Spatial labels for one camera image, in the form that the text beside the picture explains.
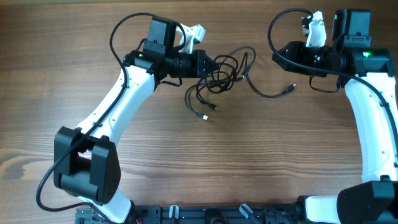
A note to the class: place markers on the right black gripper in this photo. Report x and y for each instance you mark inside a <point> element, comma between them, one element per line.
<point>294,51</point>

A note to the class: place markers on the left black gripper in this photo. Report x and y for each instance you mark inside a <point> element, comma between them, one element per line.
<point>198,56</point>

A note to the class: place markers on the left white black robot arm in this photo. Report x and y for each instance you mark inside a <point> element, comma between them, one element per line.
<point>86,163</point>

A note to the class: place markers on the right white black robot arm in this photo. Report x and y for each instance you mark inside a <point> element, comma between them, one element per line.
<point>367,76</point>

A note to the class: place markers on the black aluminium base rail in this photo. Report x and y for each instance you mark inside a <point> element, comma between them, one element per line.
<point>278,213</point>

